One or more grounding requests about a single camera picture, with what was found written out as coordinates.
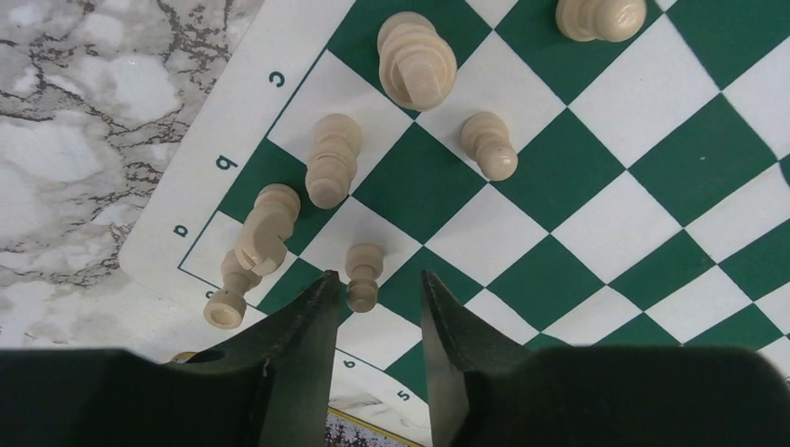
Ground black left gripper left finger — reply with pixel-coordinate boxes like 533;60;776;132
1;271;342;446

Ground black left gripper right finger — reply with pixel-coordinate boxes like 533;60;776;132
421;270;789;446

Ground white rook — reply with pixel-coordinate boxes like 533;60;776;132
203;250;262;330

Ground white knight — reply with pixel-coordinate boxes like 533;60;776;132
234;183;301;277

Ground white pawn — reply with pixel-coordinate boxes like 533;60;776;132
305;114;363;210
555;0;647;43
345;244;384;313

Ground white chess piece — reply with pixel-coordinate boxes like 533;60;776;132
376;11;457;112

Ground white king piece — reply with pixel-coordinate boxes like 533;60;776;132
460;112;519;182

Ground gold tin with dark pieces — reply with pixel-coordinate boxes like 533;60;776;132
324;407;418;447

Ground green white chess mat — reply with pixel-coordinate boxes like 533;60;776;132
119;1;789;445

